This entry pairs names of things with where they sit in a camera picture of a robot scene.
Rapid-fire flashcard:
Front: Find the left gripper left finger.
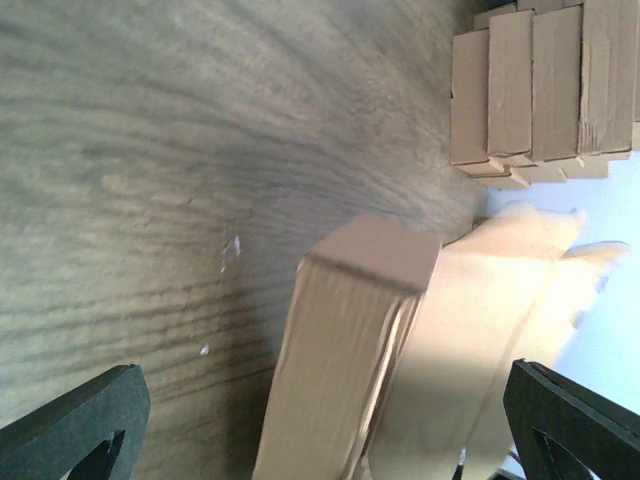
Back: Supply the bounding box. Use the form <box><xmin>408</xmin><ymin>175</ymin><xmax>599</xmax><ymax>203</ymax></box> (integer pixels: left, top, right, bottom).
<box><xmin>1</xmin><ymin>364</ymin><xmax>150</xmax><ymax>479</ymax></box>

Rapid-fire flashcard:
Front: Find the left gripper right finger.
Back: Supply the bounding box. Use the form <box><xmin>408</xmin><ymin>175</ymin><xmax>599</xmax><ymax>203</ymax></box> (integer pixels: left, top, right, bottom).
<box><xmin>503</xmin><ymin>359</ymin><xmax>639</xmax><ymax>480</ymax></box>

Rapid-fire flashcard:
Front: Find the cardboard box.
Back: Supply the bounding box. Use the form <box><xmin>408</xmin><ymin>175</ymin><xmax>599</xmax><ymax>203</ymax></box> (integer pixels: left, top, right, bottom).
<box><xmin>253</xmin><ymin>205</ymin><xmax>629</xmax><ymax>479</ymax></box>

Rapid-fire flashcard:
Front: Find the large bottom folded box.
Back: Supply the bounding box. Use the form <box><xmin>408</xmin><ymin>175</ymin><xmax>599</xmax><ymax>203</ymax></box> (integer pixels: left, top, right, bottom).
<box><xmin>450</xmin><ymin>29</ymin><xmax>505</xmax><ymax>176</ymax></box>

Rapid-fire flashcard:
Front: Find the large folded box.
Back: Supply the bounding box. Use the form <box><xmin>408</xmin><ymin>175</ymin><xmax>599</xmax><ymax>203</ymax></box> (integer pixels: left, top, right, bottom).
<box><xmin>573</xmin><ymin>0</ymin><xmax>639</xmax><ymax>179</ymax></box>
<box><xmin>519</xmin><ymin>6</ymin><xmax>582</xmax><ymax>183</ymax></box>
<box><xmin>487</xmin><ymin>10</ymin><xmax>534</xmax><ymax>184</ymax></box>
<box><xmin>450</xmin><ymin>29</ymin><xmax>505</xmax><ymax>176</ymax></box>

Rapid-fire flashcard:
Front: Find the large top folded box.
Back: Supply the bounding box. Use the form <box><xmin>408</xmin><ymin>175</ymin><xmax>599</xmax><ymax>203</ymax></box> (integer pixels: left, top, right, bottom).
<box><xmin>573</xmin><ymin>0</ymin><xmax>639</xmax><ymax>179</ymax></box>

